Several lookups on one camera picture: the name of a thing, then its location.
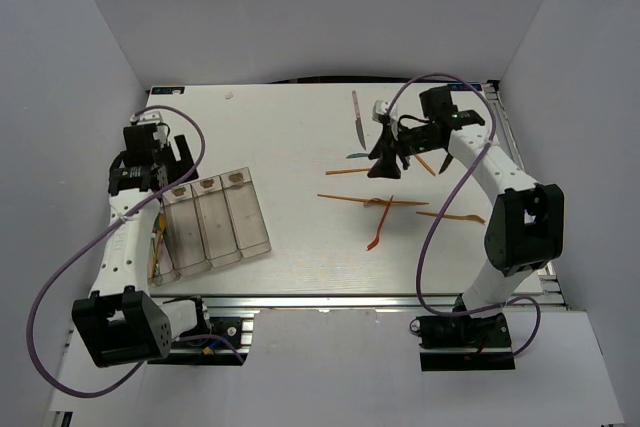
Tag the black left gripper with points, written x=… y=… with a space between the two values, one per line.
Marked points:
x=185 y=165

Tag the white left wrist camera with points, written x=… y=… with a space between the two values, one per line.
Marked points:
x=153 y=120

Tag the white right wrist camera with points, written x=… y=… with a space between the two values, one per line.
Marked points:
x=386 y=115

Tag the dark orange plastic fork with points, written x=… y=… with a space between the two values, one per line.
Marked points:
x=387 y=204

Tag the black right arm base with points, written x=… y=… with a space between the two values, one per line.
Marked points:
x=459 y=344

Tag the blue corner label right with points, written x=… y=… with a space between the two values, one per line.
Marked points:
x=456 y=86

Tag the orange chopstick lower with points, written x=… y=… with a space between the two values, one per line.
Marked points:
x=344 y=198

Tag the orange chopstick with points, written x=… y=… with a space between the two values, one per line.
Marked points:
x=344 y=198
x=346 y=171

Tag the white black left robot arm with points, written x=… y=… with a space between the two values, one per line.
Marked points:
x=119 y=322

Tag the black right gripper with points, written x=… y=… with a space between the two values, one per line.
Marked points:
x=385 y=149

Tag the orange plastic spoon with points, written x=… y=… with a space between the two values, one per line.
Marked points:
x=163 y=253

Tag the orange plastic knife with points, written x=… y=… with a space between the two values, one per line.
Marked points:
x=425 y=164

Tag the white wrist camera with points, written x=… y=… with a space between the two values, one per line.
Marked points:
x=386 y=115
x=153 y=120

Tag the iridescent metal spoon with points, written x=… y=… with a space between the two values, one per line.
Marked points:
x=155 y=277

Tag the pink handled metal knife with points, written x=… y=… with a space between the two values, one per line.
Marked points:
x=358 y=121

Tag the blue corner label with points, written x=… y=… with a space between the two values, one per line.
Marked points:
x=167 y=90
x=456 y=86

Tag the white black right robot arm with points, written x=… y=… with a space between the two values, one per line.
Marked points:
x=526 y=226

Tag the orange chopstick upper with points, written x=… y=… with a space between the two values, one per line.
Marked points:
x=346 y=171

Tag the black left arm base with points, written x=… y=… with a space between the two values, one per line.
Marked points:
x=201 y=336

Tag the blue corner label left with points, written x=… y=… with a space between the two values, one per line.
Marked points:
x=167 y=90

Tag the aluminium rail frame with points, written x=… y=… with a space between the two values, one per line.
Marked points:
x=119 y=323

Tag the small orange plastic fork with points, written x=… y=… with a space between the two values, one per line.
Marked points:
x=461 y=217

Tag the black plastic knife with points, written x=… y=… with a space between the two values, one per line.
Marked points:
x=445 y=164

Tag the teal plastic spoon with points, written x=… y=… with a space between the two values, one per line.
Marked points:
x=162 y=237

